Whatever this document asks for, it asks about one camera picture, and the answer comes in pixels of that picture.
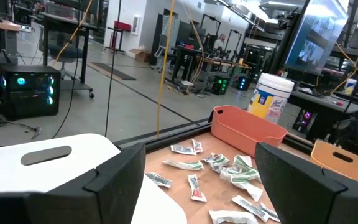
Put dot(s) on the person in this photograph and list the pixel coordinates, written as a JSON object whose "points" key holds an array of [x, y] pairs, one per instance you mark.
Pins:
{"points": [[220, 42]]}

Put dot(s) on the black computer tower green lights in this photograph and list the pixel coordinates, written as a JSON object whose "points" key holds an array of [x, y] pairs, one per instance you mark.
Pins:
{"points": [[221, 85]]}

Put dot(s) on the red topped stand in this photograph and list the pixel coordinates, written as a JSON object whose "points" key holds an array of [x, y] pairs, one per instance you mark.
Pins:
{"points": [[122, 25]]}

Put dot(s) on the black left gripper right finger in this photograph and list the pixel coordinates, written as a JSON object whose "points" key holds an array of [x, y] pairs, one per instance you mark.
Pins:
{"points": [[306, 199]]}

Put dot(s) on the black floor mat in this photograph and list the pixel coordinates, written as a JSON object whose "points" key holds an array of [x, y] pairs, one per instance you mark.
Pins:
{"points": [[113, 71]]}

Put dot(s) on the white yellow bottle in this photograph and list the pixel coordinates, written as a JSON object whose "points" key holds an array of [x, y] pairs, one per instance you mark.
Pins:
{"points": [[350, 87]]}

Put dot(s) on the black computer tower coloured lights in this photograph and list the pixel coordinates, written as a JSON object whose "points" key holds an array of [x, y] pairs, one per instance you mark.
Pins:
{"points": [[26, 93]]}

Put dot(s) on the white disinfectant wipes canister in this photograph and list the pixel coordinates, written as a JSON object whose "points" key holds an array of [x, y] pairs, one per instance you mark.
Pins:
{"points": [[272, 102]]}

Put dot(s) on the plain white long packet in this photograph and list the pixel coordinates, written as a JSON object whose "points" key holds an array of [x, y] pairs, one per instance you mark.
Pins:
{"points": [[233, 217], [249, 191]]}

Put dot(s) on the brown cardboard box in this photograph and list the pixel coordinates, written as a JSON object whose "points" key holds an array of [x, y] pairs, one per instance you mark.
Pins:
{"points": [[140, 55]]}

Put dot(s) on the white plastic bin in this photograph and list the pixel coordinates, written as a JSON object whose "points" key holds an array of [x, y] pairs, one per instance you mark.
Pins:
{"points": [[11, 177]]}

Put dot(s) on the wooden workbench with rigs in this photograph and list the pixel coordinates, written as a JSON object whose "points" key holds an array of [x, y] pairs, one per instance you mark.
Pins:
{"points": [[216, 60]]}

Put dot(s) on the orange plastic bin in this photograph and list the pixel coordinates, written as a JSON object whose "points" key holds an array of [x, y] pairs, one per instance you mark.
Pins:
{"points": [[244, 130]]}

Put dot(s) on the black computer tower pink light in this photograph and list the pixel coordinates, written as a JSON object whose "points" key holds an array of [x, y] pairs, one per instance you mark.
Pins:
{"points": [[303, 119]]}

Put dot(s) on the white green-striped bandage packet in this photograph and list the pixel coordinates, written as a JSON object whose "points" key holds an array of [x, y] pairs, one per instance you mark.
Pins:
{"points": [[183, 165], [217, 161], [242, 178], [250, 208], [241, 162], [270, 213]]}

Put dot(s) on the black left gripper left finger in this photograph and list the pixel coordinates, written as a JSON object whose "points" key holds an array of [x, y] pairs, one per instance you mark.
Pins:
{"points": [[73, 205]]}

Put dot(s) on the black monitor with lit screen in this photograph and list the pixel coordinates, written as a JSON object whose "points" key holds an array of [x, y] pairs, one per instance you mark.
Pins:
{"points": [[315, 37]]}

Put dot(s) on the black computer tower blue lights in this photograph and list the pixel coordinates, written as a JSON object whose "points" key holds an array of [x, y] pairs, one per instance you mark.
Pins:
{"points": [[243, 83]]}

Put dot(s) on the black rolling desk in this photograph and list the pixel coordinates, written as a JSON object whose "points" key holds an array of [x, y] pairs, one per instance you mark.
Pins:
{"points": [[67, 23]]}

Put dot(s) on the dark office chair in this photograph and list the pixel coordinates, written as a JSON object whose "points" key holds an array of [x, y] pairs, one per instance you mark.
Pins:
{"points": [[64, 53]]}

